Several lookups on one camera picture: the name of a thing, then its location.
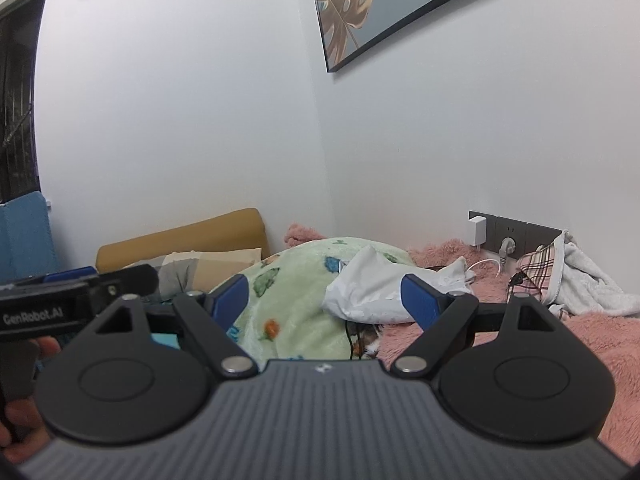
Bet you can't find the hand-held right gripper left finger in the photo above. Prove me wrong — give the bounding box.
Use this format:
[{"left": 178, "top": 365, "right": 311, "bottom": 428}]
[{"left": 75, "top": 274, "right": 259, "bottom": 377}]

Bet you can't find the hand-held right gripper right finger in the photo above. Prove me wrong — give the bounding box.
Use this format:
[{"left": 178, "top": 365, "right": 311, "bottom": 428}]
[{"left": 390, "top": 274, "right": 577, "bottom": 379}]

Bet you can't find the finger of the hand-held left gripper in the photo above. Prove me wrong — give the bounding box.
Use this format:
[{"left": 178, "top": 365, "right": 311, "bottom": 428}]
[
  {"left": 42, "top": 266, "right": 99, "bottom": 284},
  {"left": 86, "top": 263, "right": 160, "bottom": 306}
]

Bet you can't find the white grey garment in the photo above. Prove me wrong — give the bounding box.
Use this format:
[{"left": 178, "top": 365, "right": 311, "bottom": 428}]
[{"left": 322, "top": 246, "right": 477, "bottom": 324}]

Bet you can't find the person's left hand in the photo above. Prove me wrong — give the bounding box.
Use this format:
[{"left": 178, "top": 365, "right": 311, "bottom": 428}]
[{"left": 0, "top": 337, "right": 62, "bottom": 466}]

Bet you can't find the plaid pillow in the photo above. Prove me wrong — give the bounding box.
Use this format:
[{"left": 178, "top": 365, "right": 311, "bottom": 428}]
[{"left": 120, "top": 247, "right": 264, "bottom": 303}]

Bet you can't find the green printed blanket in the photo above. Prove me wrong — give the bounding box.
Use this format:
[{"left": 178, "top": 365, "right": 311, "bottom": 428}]
[{"left": 206, "top": 236, "right": 417, "bottom": 362}]

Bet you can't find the mustard yellow headboard cushion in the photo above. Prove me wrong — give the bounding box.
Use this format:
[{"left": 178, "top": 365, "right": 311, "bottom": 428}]
[{"left": 95, "top": 207, "right": 272, "bottom": 275}]

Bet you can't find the white charger adapter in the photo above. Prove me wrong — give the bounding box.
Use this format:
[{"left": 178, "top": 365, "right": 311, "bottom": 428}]
[{"left": 468, "top": 215, "right": 488, "bottom": 249}]

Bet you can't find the pink plaid cloth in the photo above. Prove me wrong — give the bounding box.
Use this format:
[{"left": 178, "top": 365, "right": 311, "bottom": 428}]
[{"left": 515, "top": 239, "right": 570, "bottom": 307}]

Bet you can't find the white fluffy cloth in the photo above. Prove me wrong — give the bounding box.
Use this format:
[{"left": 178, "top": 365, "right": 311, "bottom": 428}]
[{"left": 547, "top": 241, "right": 627, "bottom": 319}]

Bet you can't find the dark barred window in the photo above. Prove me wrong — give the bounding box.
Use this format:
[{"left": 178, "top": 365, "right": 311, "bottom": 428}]
[{"left": 0, "top": 0, "right": 52, "bottom": 207}]

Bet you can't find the pink fluffy blanket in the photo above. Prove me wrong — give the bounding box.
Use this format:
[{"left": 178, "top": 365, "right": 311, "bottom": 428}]
[{"left": 284, "top": 222, "right": 640, "bottom": 463}]

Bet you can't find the white cable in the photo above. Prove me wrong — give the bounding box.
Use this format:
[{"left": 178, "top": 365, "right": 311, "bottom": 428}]
[{"left": 466, "top": 258, "right": 502, "bottom": 283}]

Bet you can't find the black cable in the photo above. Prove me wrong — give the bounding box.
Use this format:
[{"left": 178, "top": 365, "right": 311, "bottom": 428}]
[{"left": 344, "top": 319, "right": 362, "bottom": 362}]

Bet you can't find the grey wall socket panel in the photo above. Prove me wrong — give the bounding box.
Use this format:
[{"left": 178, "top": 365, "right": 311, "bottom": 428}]
[{"left": 468, "top": 210, "right": 564, "bottom": 257}]

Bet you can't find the framed leaf wall picture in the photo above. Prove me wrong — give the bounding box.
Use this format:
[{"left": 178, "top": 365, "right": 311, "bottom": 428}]
[{"left": 307, "top": 0, "right": 543, "bottom": 74}]

